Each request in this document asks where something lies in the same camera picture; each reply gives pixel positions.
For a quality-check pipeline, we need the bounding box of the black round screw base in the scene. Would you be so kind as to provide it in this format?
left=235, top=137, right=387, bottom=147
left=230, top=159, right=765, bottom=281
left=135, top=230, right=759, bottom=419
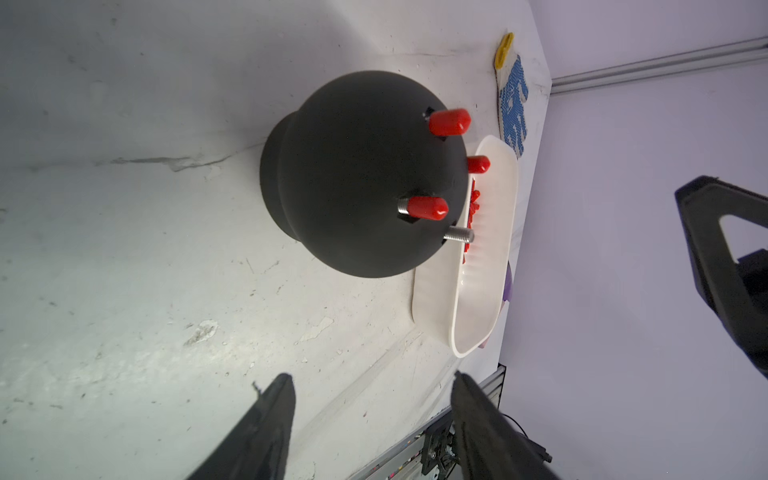
left=260, top=71, right=470, bottom=278

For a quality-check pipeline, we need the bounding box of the pink purple handled tool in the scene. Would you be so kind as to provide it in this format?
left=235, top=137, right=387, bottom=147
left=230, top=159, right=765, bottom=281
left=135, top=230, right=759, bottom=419
left=477, top=260, right=514, bottom=350

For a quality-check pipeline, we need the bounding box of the white plastic tray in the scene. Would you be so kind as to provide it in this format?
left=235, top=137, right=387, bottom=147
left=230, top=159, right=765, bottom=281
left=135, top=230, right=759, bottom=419
left=411, top=135, right=519, bottom=358

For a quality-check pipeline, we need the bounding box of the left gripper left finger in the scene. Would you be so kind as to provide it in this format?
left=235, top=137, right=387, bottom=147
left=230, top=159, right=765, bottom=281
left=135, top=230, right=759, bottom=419
left=189, top=373, right=296, bottom=480

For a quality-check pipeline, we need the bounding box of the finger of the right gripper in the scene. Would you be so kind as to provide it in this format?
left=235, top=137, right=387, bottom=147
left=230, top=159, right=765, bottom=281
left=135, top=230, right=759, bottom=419
left=675, top=176, right=767, bottom=375

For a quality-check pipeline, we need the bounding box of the pile of red sleeves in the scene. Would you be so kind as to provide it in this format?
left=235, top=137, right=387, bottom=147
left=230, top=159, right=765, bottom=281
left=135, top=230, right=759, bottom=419
left=462, top=179, right=481, bottom=264

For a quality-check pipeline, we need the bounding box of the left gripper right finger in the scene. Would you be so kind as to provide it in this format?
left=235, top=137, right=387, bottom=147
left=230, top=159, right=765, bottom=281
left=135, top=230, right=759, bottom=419
left=451, top=371, right=557, bottom=479

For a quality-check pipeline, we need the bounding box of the silver protruding screw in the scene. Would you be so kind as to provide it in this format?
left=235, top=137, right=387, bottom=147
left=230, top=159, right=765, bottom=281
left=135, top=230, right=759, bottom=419
left=444, top=226, right=475, bottom=244
left=397, top=198, right=410, bottom=215

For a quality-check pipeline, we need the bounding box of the blue dotted work glove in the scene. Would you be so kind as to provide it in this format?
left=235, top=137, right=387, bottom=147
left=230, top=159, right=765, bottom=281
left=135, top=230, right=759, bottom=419
left=493, top=32, right=529, bottom=159

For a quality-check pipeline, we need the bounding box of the red screw sleeve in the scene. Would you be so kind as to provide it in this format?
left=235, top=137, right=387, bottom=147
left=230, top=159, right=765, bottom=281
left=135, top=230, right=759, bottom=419
left=467, top=155, right=491, bottom=175
left=405, top=196, right=450, bottom=221
left=427, top=108, right=472, bottom=138

